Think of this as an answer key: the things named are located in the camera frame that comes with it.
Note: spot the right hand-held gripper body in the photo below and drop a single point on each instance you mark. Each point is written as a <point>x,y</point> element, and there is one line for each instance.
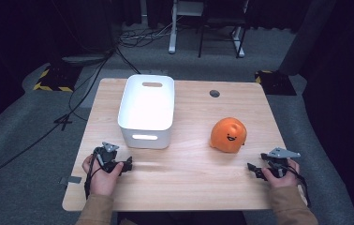
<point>278,162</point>

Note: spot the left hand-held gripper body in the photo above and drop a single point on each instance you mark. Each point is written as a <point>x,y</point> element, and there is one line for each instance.
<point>106,155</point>

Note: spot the orange smiling plush toy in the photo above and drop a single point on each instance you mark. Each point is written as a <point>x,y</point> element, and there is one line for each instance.
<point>228,135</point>

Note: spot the white plastic storage bin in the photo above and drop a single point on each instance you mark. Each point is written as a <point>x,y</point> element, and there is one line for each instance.
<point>147,108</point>

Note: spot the person's right hand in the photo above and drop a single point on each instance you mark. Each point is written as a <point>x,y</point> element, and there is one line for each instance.
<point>283,178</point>

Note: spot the person's left hand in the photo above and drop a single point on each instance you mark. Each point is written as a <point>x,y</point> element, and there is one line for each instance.
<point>102,179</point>

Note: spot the grey tape strip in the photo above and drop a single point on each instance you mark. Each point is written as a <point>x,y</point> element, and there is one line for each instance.
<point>70,180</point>

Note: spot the black yellow striped floor base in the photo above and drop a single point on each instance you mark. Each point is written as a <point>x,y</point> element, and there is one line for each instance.
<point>275,82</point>
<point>56,79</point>

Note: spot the grey table grommet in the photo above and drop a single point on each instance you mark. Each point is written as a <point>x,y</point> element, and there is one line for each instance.
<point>214,93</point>

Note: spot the black chair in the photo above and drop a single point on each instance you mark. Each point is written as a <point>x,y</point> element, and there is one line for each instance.
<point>222,28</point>

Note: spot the white desk frame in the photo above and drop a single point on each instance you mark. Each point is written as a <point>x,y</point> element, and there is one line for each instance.
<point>178,28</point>

